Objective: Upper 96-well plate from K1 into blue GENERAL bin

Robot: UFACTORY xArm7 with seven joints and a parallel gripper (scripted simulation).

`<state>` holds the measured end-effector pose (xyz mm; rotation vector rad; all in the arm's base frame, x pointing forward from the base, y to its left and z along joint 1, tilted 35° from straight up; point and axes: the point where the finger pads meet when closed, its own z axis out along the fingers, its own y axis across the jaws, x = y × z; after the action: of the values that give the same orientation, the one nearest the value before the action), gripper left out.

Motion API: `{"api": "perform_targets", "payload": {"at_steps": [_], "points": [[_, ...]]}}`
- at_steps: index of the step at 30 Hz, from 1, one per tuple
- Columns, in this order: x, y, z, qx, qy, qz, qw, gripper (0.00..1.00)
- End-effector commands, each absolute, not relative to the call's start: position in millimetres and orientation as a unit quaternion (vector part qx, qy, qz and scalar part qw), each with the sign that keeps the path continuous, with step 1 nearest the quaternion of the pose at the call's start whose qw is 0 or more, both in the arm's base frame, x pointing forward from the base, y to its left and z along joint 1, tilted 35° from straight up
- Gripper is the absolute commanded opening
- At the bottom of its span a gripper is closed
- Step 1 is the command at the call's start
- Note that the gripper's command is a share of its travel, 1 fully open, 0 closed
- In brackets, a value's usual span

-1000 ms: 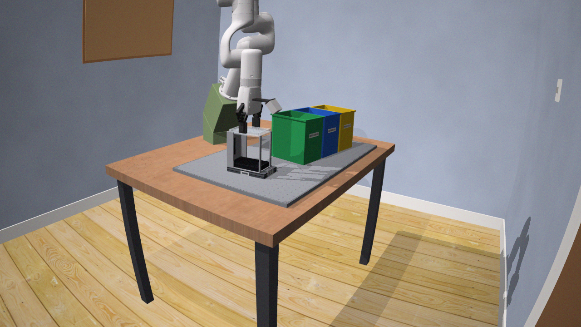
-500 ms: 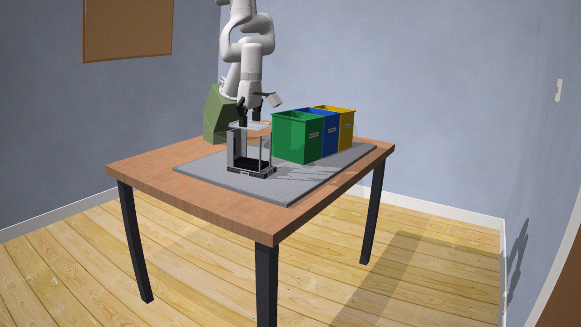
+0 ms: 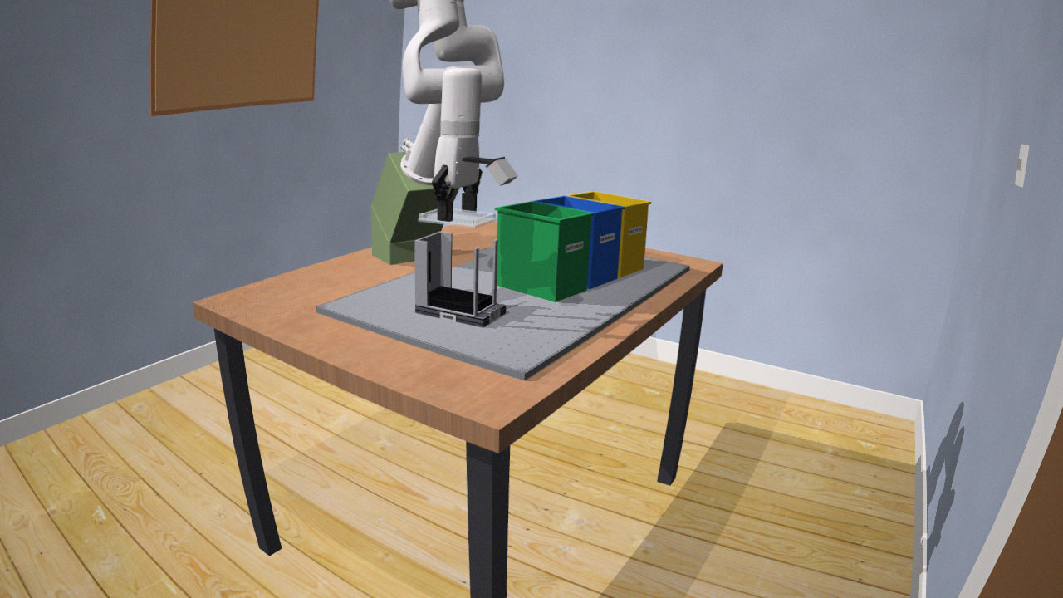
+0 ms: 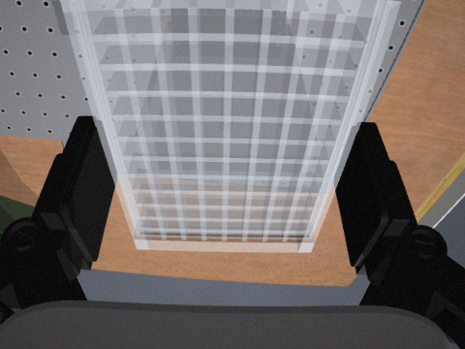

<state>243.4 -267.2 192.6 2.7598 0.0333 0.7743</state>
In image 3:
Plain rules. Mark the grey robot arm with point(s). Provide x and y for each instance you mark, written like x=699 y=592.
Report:
x=464 y=87

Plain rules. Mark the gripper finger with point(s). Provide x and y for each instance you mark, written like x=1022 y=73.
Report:
x=445 y=204
x=469 y=197

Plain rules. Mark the green bin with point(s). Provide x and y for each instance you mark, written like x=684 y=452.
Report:
x=542 y=252

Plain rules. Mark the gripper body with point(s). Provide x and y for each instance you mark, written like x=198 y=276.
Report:
x=451 y=150

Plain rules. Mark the blue open bin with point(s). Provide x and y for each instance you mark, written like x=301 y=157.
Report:
x=604 y=236

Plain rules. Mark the yellow open-top bin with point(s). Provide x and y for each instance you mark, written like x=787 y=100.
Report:
x=633 y=229

